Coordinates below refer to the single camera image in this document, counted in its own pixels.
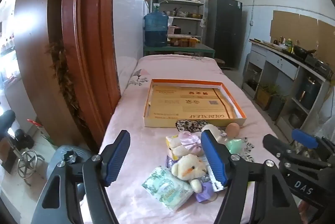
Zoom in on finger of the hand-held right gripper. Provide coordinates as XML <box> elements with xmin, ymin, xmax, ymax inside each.
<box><xmin>291</xmin><ymin>128</ymin><xmax>331</xmax><ymax>154</ymax></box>
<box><xmin>262</xmin><ymin>134</ymin><xmax>296</xmax><ymax>162</ymax></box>

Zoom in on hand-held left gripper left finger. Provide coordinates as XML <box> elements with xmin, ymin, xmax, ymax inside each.
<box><xmin>31</xmin><ymin>130</ymin><xmax>131</xmax><ymax>224</ymax></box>

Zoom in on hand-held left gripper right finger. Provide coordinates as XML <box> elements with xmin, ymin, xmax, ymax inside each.
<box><xmin>201</xmin><ymin>129</ymin><xmax>301</xmax><ymax>224</ymax></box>

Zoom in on green sponge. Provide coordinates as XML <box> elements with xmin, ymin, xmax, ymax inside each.
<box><xmin>225</xmin><ymin>138</ymin><xmax>245</xmax><ymax>154</ymax></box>

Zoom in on cream teddy bear plush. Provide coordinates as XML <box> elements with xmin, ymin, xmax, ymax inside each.
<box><xmin>171</xmin><ymin>153</ymin><xmax>219</xmax><ymax>202</ymax></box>

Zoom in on cream fluffy hair tie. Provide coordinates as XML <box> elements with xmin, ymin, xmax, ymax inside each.
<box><xmin>201</xmin><ymin>123</ymin><xmax>225</xmax><ymax>141</ymax></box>

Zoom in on pink bow plush toy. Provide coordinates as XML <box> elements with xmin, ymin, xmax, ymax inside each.
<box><xmin>178</xmin><ymin>132</ymin><xmax>202</xmax><ymax>155</ymax></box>

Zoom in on pink makeup sponge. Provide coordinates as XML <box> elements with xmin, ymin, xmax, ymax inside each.
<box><xmin>225</xmin><ymin>123</ymin><xmax>240</xmax><ymax>138</ymax></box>

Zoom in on leopard print scrunchie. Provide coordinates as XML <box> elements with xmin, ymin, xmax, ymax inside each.
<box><xmin>175</xmin><ymin>119</ymin><xmax>208</xmax><ymax>133</ymax></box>

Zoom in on yellow white tissue packet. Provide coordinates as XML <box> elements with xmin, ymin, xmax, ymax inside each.
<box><xmin>165</xmin><ymin>134</ymin><xmax>189</xmax><ymax>159</ymax></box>

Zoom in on purple wipes packet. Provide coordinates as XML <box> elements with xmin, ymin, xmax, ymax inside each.
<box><xmin>166</xmin><ymin>155</ymin><xmax>179</xmax><ymax>168</ymax></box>

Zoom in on green tissue pack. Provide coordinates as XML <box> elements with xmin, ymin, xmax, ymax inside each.
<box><xmin>142</xmin><ymin>166</ymin><xmax>194</xmax><ymax>211</ymax></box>

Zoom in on orange-rimmed cardboard box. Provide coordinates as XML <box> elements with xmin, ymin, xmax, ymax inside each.
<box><xmin>143</xmin><ymin>79</ymin><xmax>247</xmax><ymax>128</ymax></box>

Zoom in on grey planter box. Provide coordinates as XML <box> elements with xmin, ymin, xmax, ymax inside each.
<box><xmin>268</xmin><ymin>95</ymin><xmax>287</xmax><ymax>120</ymax></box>

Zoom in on dark green cooking pot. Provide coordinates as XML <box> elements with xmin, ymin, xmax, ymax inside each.
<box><xmin>297</xmin><ymin>78</ymin><xmax>321</xmax><ymax>109</ymax></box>

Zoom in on yellow planter box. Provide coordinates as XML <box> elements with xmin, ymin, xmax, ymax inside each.
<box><xmin>255</xmin><ymin>83</ymin><xmax>278</xmax><ymax>111</ymax></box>

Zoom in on gas stove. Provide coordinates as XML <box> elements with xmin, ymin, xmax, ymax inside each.
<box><xmin>305</xmin><ymin>55</ymin><xmax>334</xmax><ymax>78</ymax></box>

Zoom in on grey kitchen counter cabinet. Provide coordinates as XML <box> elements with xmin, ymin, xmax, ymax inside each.
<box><xmin>242</xmin><ymin>40</ymin><xmax>331</xmax><ymax>141</ymax></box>

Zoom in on black wok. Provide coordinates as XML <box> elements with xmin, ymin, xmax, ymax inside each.
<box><xmin>292</xmin><ymin>45</ymin><xmax>317</xmax><ymax>59</ymax></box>

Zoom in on dried brown plant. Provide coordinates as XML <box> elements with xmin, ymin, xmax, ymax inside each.
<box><xmin>44</xmin><ymin>40</ymin><xmax>87</xmax><ymax>130</ymax></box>

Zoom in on brown wooden door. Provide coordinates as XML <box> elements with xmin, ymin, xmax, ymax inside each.
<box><xmin>14</xmin><ymin>0</ymin><xmax>122</xmax><ymax>146</ymax></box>

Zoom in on green low table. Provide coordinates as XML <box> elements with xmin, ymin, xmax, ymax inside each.
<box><xmin>143</xmin><ymin>42</ymin><xmax>215</xmax><ymax>58</ymax></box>

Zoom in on row of food jars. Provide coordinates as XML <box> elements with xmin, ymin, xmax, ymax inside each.
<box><xmin>167</xmin><ymin>34</ymin><xmax>201</xmax><ymax>48</ymax></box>

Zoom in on dark refrigerator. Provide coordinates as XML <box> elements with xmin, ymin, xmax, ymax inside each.
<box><xmin>207</xmin><ymin>0</ymin><xmax>242</xmax><ymax>69</ymax></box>

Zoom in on blue water jug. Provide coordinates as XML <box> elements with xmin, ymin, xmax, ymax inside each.
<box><xmin>143</xmin><ymin>11</ymin><xmax>169</xmax><ymax>47</ymax></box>

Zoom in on water jug pump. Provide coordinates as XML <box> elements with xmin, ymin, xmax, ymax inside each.
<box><xmin>152</xmin><ymin>0</ymin><xmax>169</xmax><ymax>14</ymax></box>

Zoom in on green metal shelf rack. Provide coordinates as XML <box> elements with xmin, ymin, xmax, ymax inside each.
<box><xmin>151</xmin><ymin>0</ymin><xmax>206</xmax><ymax>44</ymax></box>

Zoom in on metal wire stand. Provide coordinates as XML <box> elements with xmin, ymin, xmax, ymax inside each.
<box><xmin>17</xmin><ymin>149</ymin><xmax>45</xmax><ymax>186</ymax></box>

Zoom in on cardboard wall sheets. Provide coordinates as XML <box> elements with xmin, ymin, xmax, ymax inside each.
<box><xmin>270</xmin><ymin>10</ymin><xmax>335</xmax><ymax>54</ymax></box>

